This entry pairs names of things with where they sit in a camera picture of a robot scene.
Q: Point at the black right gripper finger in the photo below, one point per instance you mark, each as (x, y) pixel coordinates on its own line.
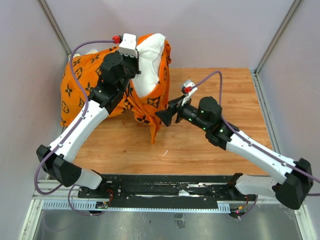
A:
(174, 103)
(166, 116)

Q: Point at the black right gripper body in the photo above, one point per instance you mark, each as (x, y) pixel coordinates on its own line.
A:
(187, 112)

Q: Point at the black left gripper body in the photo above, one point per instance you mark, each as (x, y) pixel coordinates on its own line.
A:
(131, 66)

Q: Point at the white pillow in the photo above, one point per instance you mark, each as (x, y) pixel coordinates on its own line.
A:
(150, 53)

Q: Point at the orange monogram pillowcase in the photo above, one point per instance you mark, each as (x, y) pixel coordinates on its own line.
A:
(84, 75)

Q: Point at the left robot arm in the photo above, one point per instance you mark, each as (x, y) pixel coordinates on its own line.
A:
(117, 70)

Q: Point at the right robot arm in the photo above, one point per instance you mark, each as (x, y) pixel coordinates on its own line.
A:
(289, 181)

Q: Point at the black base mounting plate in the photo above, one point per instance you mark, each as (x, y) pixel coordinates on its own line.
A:
(167, 189)

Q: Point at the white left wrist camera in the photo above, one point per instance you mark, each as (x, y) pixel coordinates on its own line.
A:
(128, 46)

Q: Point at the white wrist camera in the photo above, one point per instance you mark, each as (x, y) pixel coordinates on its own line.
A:
(188, 88)
(128, 46)

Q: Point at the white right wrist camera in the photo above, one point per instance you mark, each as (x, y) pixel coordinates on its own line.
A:
(188, 88)

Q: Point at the slotted aluminium cable rail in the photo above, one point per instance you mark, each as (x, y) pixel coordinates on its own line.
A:
(131, 206)

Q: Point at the left aluminium frame post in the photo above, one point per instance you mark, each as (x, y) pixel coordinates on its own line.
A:
(44, 6)

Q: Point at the aluminium frame post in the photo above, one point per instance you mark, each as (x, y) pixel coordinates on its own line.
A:
(44, 6)
(293, 9)

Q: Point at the right aluminium frame post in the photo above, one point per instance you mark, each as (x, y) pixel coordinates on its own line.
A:
(293, 9)

